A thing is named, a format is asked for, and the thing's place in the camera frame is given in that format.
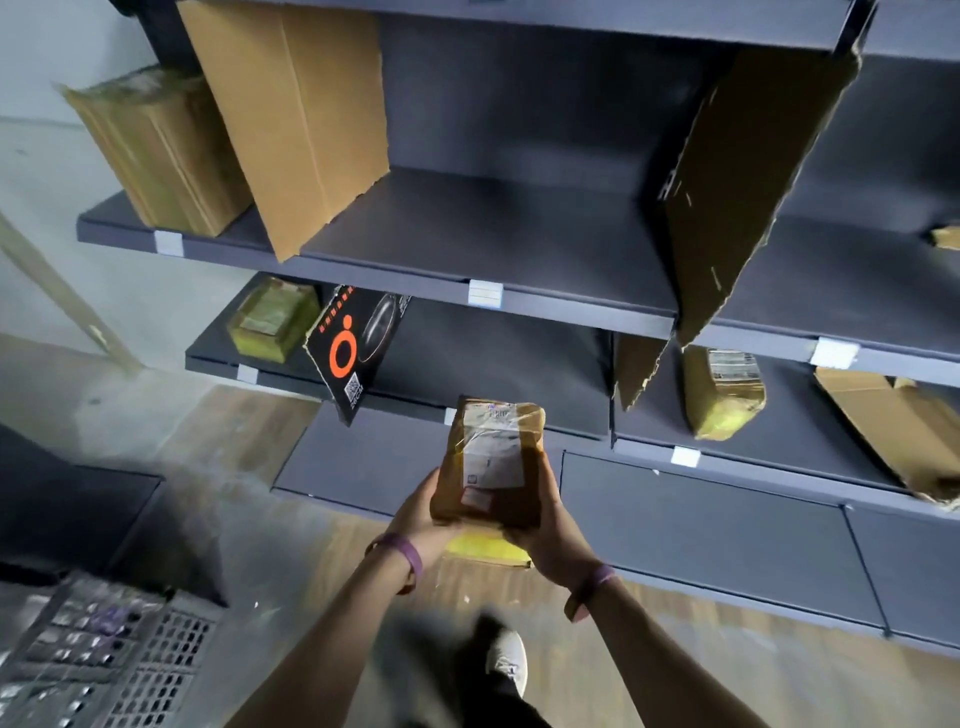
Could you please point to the black trousers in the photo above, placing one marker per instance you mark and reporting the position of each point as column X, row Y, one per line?
column 517, row 712

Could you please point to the dark grey shelving unit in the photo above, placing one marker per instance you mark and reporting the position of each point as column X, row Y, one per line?
column 485, row 294

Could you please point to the person's right hand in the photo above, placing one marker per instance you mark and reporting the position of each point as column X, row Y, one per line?
column 555, row 540

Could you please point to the brown parcel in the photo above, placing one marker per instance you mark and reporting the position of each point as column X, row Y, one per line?
column 165, row 165

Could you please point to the small torn cardboard scrap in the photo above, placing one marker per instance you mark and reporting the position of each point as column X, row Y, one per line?
column 946, row 238

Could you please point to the white plastic basket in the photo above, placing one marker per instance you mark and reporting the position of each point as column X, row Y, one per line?
column 112, row 660

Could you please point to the person's left forearm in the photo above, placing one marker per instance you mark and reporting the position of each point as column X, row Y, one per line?
column 322, row 660

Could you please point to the white sneaker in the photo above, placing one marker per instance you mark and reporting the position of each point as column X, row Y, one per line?
column 508, row 660

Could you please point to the person's right forearm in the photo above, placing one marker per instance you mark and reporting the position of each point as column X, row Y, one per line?
column 660, row 660

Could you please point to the person's left hand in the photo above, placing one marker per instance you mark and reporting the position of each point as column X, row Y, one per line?
column 420, row 529

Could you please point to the black box orange logo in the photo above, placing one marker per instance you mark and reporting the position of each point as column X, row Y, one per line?
column 352, row 352

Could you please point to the purple wristband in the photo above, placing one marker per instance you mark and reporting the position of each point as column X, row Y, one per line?
column 592, row 585
column 405, row 551

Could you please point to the yellow parcel shelf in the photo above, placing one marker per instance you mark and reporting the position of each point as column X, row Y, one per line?
column 720, row 405

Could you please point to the grey metal shelving unit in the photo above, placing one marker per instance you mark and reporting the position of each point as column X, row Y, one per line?
column 525, row 240

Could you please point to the tan wooden stick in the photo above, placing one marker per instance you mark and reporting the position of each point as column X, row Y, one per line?
column 67, row 300

